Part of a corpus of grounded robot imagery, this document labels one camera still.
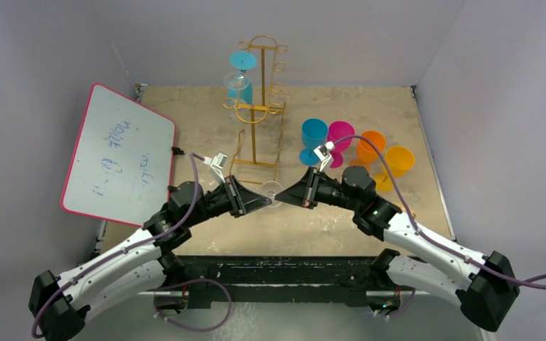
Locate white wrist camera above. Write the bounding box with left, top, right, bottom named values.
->
left=203, top=152, right=228, bottom=184
left=314, top=141, right=336, bottom=173

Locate black whiteboard clip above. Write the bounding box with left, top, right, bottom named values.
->
left=171, top=146, right=185, bottom=156

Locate gold wire glass rack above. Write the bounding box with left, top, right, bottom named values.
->
left=223, top=35, right=288, bottom=180

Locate yellow plastic wine glass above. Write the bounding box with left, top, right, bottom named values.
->
left=373, top=146, right=415, bottom=192

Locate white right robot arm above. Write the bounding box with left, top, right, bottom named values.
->
left=275, top=166, right=520, bottom=332

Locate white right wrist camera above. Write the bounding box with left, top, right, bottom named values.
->
left=314, top=141, right=336, bottom=173

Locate pink framed whiteboard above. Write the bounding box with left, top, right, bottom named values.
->
left=60, top=84, right=176, bottom=226

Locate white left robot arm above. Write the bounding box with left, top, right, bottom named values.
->
left=28, top=175, right=272, bottom=340

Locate blue wine glass row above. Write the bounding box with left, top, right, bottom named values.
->
left=299, top=118, right=328, bottom=166
left=223, top=50, right=257, bottom=107

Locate magenta plastic wine glass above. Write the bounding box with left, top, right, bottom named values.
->
left=328, top=121, right=355, bottom=169

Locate clear wine glass rear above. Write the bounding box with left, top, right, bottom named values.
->
left=223, top=70, right=252, bottom=92

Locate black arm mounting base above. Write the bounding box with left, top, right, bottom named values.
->
left=161, top=251, right=413, bottom=315

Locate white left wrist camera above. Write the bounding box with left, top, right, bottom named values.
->
left=203, top=152, right=228, bottom=184

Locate clear wine glass front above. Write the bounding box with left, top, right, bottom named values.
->
left=259, top=180, right=284, bottom=208

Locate clear wine glass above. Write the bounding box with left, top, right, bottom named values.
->
left=223, top=70, right=252, bottom=92
left=259, top=180, right=284, bottom=208

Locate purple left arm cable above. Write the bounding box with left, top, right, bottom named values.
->
left=31, top=152, right=232, bottom=340

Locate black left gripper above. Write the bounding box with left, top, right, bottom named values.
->
left=186, top=175, right=271, bottom=227

